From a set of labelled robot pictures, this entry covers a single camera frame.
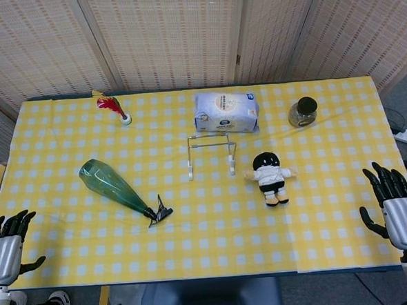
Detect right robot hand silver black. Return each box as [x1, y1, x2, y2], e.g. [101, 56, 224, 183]
[356, 159, 407, 253]

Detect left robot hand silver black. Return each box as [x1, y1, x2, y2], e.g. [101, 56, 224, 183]
[0, 208, 48, 286]

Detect green glass bottle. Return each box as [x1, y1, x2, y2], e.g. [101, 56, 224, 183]
[77, 154, 175, 233]

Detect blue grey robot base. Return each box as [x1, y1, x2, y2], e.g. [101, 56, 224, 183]
[136, 275, 284, 305]

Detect black white plush doll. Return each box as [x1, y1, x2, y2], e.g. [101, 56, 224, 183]
[241, 150, 301, 210]

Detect glass jar black lid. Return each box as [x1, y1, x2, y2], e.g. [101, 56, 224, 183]
[286, 96, 319, 128]

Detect red feather shuttlecock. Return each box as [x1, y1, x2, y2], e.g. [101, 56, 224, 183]
[91, 88, 133, 129]

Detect yellow white checked tablecloth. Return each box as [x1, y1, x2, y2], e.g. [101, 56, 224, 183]
[0, 74, 407, 293]

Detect blue white tissue pack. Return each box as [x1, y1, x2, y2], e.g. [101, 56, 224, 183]
[192, 88, 261, 138]

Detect beige woven folding screen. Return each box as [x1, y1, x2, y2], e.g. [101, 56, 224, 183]
[0, 0, 407, 159]

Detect black floor cable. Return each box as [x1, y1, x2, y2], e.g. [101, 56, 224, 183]
[382, 104, 407, 136]

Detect metal wire stand white feet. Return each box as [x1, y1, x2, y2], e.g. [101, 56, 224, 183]
[185, 131, 239, 181]

